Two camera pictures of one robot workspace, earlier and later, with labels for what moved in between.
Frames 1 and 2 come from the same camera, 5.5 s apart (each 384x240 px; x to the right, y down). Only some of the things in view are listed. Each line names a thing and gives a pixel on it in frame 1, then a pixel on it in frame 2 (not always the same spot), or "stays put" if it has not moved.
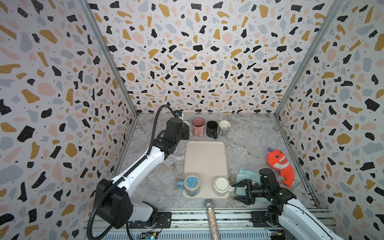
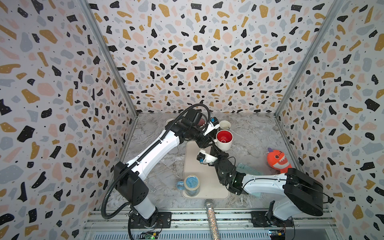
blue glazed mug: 191,185 stays put
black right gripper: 250,190 -> 216,153
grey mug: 224,126 stays put
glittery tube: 213,227 stays put
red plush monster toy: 277,159 stays put
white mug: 221,186 -> 224,139
